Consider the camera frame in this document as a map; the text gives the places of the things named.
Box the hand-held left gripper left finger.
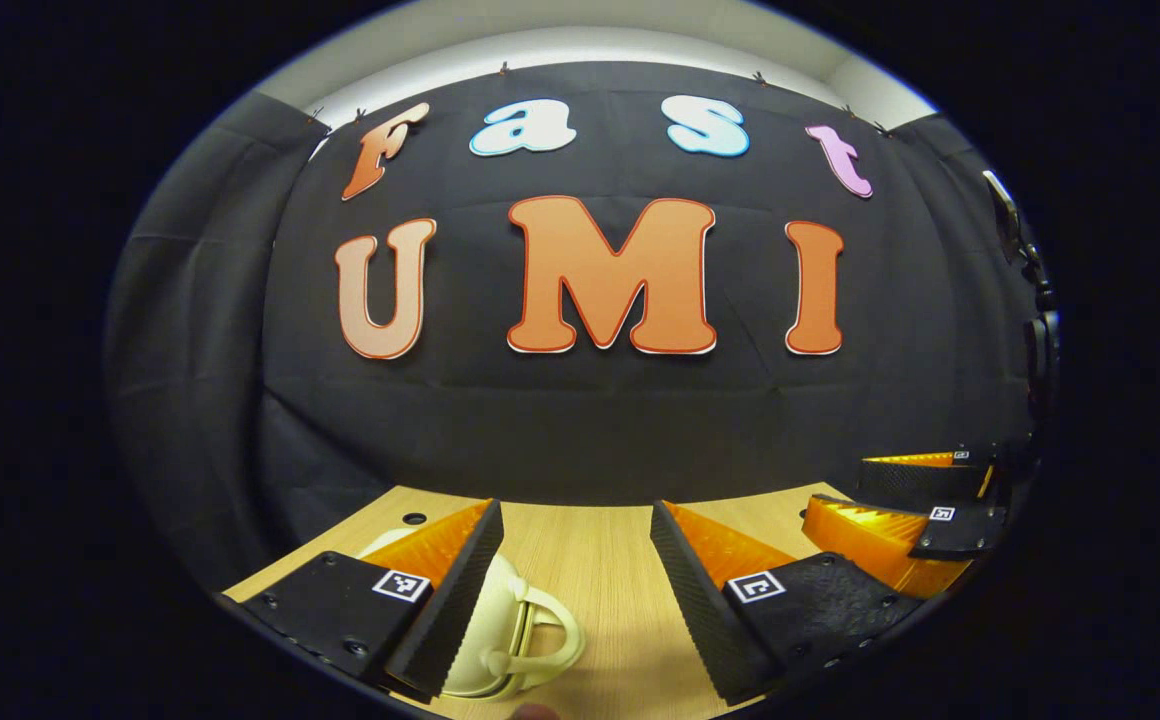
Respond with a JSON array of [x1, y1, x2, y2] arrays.
[[223, 498, 506, 701]]

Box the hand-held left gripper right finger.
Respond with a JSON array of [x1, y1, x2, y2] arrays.
[[649, 500, 926, 706]]

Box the pale yellow suitcase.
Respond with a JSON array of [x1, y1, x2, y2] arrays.
[[355, 527, 586, 701]]

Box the black backdrop cloth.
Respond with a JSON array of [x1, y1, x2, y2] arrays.
[[105, 60, 1051, 591]]

